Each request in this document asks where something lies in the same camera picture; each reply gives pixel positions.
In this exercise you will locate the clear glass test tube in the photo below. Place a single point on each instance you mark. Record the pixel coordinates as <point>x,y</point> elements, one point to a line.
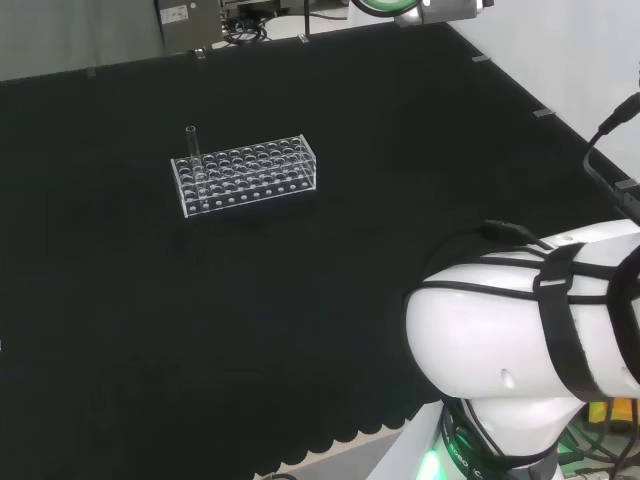
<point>191,141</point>

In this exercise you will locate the clear test tube rack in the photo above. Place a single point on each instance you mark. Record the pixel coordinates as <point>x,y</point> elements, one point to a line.
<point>250,172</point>

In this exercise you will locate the black bench cloth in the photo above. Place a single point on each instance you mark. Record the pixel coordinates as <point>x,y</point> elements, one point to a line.
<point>300,310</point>

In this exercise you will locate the thin black pole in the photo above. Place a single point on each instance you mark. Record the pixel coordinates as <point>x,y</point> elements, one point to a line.
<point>306,17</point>

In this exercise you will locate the grey metal cabinet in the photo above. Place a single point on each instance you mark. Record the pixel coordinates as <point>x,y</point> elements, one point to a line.
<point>187,25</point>

